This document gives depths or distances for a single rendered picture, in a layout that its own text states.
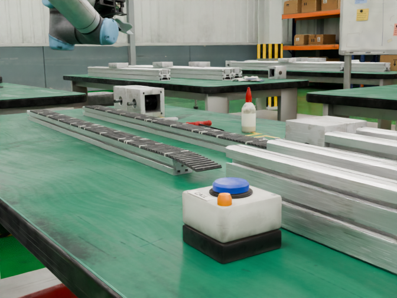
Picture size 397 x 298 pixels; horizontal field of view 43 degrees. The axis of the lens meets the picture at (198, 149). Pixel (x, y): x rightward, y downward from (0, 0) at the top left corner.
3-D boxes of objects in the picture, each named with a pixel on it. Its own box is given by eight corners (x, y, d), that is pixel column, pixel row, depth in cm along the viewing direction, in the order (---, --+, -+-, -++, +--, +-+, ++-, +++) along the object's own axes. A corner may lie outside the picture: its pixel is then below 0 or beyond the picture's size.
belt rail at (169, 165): (27, 119, 168) (26, 110, 168) (39, 118, 171) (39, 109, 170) (172, 175, 89) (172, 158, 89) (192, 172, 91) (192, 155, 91)
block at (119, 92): (107, 113, 182) (106, 86, 180) (136, 110, 188) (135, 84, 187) (120, 116, 174) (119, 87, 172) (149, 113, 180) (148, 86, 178)
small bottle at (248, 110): (251, 133, 133) (251, 87, 131) (238, 132, 135) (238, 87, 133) (258, 131, 136) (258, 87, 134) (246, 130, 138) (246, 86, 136)
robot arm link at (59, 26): (73, 49, 147) (74, 10, 146) (42, 48, 152) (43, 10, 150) (89, 51, 155) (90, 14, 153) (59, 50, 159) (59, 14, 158)
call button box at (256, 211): (181, 241, 58) (180, 188, 57) (249, 224, 63) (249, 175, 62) (222, 265, 51) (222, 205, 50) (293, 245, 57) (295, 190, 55)
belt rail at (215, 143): (83, 115, 179) (82, 106, 178) (93, 114, 181) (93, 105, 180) (257, 161, 99) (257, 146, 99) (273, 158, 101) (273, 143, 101)
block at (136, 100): (120, 116, 172) (119, 88, 170) (150, 113, 178) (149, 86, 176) (134, 119, 164) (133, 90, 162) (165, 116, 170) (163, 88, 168)
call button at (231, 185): (205, 197, 56) (205, 179, 56) (234, 191, 58) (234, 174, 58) (226, 205, 53) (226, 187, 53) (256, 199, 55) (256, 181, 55)
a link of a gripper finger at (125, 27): (139, 37, 172) (121, 18, 166) (127, 41, 175) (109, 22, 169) (142, 31, 173) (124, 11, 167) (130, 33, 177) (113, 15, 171)
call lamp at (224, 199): (214, 203, 52) (214, 192, 52) (225, 201, 53) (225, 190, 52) (223, 207, 51) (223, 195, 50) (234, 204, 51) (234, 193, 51)
